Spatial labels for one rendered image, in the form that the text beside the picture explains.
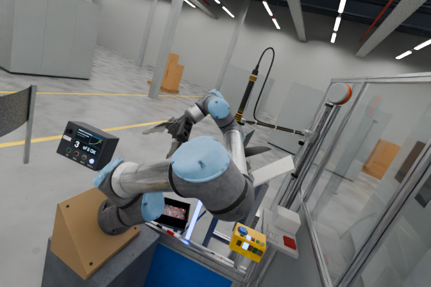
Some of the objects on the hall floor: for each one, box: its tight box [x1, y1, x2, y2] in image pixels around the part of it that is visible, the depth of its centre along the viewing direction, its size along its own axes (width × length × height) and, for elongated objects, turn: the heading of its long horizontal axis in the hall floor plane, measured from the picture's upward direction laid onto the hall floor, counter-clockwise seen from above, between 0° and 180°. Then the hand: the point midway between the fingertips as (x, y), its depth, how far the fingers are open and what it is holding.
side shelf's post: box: [246, 245, 273, 287], centre depth 166 cm, size 4×4×83 cm
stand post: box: [202, 217, 219, 248], centre depth 174 cm, size 4×9×91 cm, turn 117°
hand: (154, 147), depth 89 cm, fingers open, 14 cm apart
